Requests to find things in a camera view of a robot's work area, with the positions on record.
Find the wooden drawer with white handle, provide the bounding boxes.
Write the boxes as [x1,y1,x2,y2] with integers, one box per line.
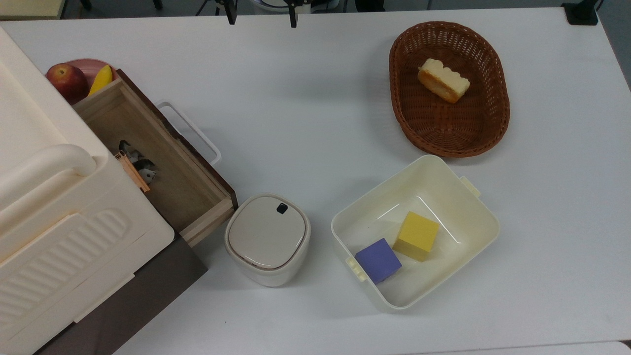
[73,69,239,247]

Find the yellow banana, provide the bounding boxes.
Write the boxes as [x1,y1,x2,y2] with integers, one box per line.
[88,65,113,97]

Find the pink plate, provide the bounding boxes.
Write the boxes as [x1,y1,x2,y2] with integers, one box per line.
[47,59,119,107]

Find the bread slice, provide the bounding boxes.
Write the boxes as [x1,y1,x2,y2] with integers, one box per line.
[418,58,470,104]

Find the red apple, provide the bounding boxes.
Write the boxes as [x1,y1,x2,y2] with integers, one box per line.
[46,63,90,105]

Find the small grey toy animal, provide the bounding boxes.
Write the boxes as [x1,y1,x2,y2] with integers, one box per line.
[118,140,158,186]

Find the beige desk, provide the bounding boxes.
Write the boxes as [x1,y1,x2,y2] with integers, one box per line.
[0,0,67,20]

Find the brown wicker basket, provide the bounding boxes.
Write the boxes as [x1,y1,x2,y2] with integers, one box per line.
[389,21,511,158]

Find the cream lidded trash can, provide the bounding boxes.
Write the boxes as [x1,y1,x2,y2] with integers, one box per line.
[225,193,312,287]

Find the cream open plastic bin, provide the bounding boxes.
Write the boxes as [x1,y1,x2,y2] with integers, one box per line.
[331,154,500,313]

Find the yellow cube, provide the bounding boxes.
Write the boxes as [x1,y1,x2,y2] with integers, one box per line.
[392,212,440,262]

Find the purple cube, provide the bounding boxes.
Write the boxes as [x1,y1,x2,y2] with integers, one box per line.
[355,238,402,284]

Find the cream plastic storage box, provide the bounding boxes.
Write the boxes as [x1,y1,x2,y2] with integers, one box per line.
[0,25,175,355]

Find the black table clamp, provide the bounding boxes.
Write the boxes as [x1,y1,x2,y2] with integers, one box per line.
[562,0,599,26]

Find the dark wooden cabinet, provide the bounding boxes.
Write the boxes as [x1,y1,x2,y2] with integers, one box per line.
[35,232,209,355]

